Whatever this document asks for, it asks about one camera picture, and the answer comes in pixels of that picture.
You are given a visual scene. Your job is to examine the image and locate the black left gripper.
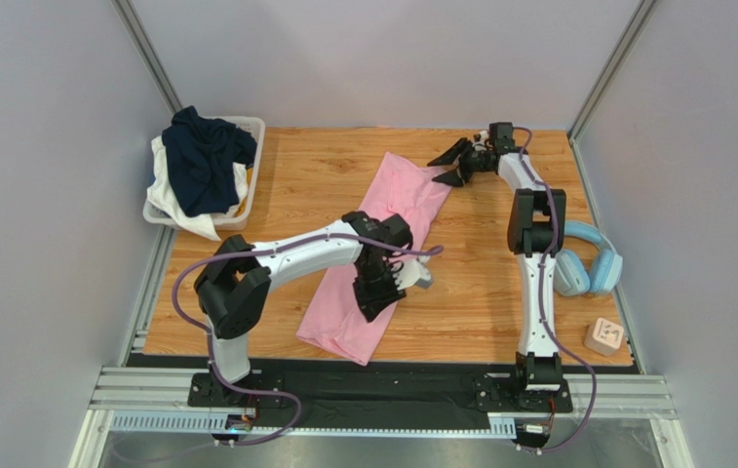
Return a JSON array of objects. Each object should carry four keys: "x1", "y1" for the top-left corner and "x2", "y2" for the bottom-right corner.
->
[{"x1": 352, "y1": 259, "x2": 406, "y2": 324}]

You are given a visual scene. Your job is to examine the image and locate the pink t shirt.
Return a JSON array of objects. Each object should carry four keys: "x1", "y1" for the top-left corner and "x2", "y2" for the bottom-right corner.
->
[{"x1": 295, "y1": 152, "x2": 451, "y2": 366}]

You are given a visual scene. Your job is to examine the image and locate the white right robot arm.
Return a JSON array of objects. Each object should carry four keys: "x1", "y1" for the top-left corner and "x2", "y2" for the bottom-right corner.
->
[{"x1": 427, "y1": 122, "x2": 566, "y2": 411}]

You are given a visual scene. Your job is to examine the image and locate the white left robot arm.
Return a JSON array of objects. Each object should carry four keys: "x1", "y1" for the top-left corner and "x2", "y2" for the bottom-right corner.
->
[{"x1": 194, "y1": 211, "x2": 432, "y2": 404}]

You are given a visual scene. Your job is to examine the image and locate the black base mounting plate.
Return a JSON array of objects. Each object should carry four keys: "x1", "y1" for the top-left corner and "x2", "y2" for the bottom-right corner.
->
[{"x1": 125, "y1": 353, "x2": 640, "y2": 431}]

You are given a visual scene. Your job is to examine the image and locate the white plastic laundry basket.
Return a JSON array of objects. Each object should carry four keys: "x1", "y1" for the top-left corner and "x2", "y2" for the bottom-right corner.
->
[{"x1": 142, "y1": 116, "x2": 266, "y2": 231}]

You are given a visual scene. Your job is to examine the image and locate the light blue headphones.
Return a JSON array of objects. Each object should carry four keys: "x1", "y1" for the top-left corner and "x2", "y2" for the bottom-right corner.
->
[{"x1": 553, "y1": 220, "x2": 624, "y2": 296}]

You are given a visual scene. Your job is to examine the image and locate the navy blue t shirt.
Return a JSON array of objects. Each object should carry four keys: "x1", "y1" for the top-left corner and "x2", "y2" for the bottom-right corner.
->
[{"x1": 162, "y1": 106, "x2": 257, "y2": 217}]

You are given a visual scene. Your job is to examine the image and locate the small pink cube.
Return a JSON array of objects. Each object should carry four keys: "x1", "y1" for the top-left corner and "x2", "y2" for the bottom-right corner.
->
[{"x1": 584, "y1": 318, "x2": 625, "y2": 356}]

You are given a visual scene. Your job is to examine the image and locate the white t shirt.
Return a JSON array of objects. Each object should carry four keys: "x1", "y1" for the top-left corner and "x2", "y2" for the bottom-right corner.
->
[{"x1": 146, "y1": 136, "x2": 252, "y2": 241}]

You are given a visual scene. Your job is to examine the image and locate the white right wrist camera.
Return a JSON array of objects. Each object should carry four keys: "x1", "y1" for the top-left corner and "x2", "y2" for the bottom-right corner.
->
[{"x1": 472, "y1": 131, "x2": 491, "y2": 151}]

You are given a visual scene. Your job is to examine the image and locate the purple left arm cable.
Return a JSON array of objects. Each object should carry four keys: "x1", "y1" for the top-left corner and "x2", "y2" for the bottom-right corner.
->
[{"x1": 170, "y1": 233, "x2": 446, "y2": 447}]

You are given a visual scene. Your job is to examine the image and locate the right aluminium corner post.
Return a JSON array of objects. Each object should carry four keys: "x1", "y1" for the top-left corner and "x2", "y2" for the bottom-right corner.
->
[{"x1": 567, "y1": 0, "x2": 660, "y2": 142}]

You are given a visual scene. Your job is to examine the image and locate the aluminium corner post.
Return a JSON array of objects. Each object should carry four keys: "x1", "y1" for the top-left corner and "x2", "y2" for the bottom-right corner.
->
[
  {"x1": 567, "y1": 0, "x2": 660, "y2": 142},
  {"x1": 112, "y1": 0, "x2": 183, "y2": 114}
]

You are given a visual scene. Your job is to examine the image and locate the aluminium frame rail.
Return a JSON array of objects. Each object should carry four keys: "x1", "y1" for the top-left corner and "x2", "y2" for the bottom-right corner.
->
[{"x1": 70, "y1": 356, "x2": 692, "y2": 467}]

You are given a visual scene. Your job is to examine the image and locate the left aluminium corner post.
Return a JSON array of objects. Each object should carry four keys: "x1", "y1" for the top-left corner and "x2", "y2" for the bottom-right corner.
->
[{"x1": 112, "y1": 0, "x2": 183, "y2": 114}]

